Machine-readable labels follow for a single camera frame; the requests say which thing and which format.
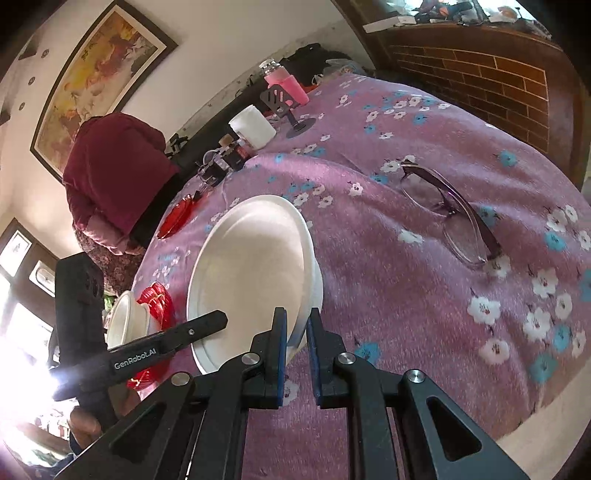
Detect pink thermos bottle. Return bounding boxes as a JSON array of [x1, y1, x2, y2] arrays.
[[259, 59, 310, 106]]

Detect framed wall painting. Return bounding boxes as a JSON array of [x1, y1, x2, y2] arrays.
[[30, 0, 178, 183]]

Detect white flat box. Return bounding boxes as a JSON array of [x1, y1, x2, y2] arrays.
[[362, 16, 416, 34]]

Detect small red glass plate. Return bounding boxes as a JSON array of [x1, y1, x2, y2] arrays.
[[156, 195, 198, 241]]

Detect large red scalloped glass plate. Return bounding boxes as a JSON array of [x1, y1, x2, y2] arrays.
[[124, 295, 177, 391]]

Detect clutter of small tools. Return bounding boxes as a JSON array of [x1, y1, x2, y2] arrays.
[[413, 0, 550, 35]]

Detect black sofa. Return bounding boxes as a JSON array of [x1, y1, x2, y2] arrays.
[[171, 44, 365, 171]]

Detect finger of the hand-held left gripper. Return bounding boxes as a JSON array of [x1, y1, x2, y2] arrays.
[[161, 310, 229, 355]]

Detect purple framed eyeglasses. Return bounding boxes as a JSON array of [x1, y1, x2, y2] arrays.
[[398, 162, 503, 269]]

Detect person's left hand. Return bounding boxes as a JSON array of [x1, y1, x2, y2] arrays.
[[68, 388, 140, 452]]

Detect medium red scalloped glass plate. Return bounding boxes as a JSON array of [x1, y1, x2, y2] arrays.
[[136, 282, 176, 330]]

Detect clear round container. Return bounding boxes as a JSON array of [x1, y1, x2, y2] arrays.
[[196, 148, 221, 172]]

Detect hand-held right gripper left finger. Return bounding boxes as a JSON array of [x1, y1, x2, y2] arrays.
[[59, 307, 289, 480]]

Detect dark framed window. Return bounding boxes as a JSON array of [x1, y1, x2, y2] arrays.
[[0, 219, 63, 370]]

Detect white plastic jar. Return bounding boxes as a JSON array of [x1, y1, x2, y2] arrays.
[[228, 105, 277, 151]]

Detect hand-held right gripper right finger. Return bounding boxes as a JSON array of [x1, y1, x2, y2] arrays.
[[306, 307, 530, 480]]

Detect cream ribbed plastic bowl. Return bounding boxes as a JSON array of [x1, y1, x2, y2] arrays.
[[106, 290, 151, 350]]

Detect dark wooden cabinet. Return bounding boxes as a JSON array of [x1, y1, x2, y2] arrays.
[[332, 0, 591, 185]]

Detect black phone stand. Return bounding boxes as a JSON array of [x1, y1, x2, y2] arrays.
[[259, 84, 317, 139]]

